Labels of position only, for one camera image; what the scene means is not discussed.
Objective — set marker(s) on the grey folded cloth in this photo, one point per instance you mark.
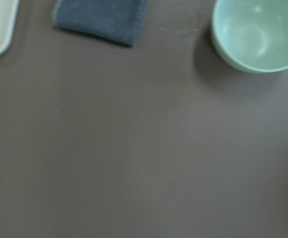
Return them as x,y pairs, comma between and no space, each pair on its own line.
116,20

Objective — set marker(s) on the mint green bowl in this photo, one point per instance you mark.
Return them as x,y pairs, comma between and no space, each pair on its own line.
251,35

